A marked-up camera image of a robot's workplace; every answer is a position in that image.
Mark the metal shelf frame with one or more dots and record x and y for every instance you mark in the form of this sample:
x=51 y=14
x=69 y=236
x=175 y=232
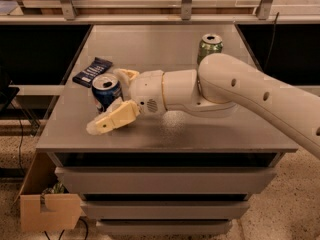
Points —
x=184 y=12

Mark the blue pepsi can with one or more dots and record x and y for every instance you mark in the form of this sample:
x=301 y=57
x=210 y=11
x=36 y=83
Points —
x=106 y=88

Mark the green soda can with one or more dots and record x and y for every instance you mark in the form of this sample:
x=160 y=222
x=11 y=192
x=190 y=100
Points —
x=210 y=43

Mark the dark blue snack packet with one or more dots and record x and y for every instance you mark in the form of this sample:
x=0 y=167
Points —
x=97 y=67

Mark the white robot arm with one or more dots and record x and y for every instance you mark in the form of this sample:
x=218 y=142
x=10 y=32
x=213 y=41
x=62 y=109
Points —
x=216 y=88

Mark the grey drawer cabinet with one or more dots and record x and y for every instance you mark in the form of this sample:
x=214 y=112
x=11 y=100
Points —
x=162 y=175

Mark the cardboard box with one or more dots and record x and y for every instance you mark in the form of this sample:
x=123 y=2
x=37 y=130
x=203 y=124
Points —
x=40 y=208

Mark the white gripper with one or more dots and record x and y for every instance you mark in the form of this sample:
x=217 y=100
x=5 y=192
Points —
x=146 y=91

